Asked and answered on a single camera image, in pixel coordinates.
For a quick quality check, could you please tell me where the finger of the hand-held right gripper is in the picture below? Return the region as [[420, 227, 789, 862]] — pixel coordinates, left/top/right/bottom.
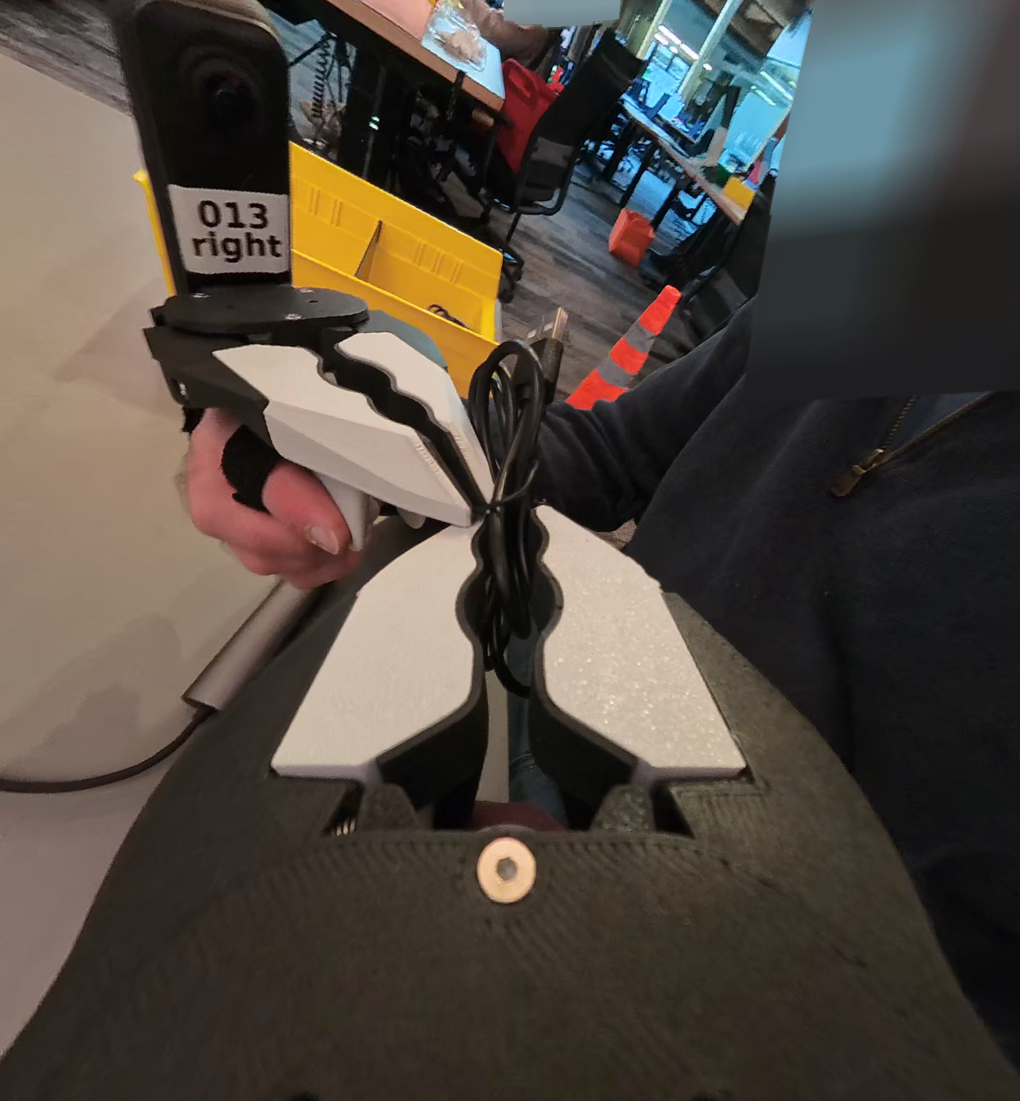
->
[[211, 342, 476, 552], [335, 331, 495, 504]]

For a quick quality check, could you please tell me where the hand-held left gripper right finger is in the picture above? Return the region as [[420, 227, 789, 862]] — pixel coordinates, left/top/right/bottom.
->
[[527, 506, 747, 827]]

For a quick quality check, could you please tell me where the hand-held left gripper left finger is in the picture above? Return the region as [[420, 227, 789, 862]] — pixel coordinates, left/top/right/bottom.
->
[[271, 512, 487, 827]]

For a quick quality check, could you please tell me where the black usb cable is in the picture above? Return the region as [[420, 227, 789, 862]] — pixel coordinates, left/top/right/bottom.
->
[[467, 310, 573, 698]]

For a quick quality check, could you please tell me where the person's right forearm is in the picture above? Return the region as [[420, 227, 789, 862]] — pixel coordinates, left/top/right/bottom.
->
[[534, 301, 764, 534]]

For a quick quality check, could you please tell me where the grey usb hub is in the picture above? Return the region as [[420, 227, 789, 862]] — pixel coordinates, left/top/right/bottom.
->
[[0, 580, 326, 794]]

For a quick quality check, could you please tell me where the person's right hand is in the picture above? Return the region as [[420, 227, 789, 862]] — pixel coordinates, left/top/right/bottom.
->
[[185, 408, 369, 590]]

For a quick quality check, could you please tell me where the person's blue jeans leg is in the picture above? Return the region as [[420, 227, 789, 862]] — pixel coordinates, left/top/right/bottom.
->
[[506, 645, 566, 827]]

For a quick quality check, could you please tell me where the yellow plastic bin with divider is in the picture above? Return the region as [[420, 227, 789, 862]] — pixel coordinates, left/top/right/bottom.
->
[[134, 142, 504, 397]]

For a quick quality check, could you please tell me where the person's dark jacket torso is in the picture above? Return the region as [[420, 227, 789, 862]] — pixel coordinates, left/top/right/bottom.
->
[[626, 391, 1020, 1101]]

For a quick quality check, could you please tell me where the orange traffic cone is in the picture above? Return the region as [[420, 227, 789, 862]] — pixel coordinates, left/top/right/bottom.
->
[[565, 284, 683, 409]]

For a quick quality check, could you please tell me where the black mesh office chair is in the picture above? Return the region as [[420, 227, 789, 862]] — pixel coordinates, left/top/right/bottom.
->
[[479, 34, 648, 285]]

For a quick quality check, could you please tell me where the small orange box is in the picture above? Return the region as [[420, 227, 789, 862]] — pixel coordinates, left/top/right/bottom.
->
[[608, 209, 657, 259]]

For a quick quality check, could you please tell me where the wooden work table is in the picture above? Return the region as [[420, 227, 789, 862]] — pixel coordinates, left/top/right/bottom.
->
[[286, 0, 511, 216]]

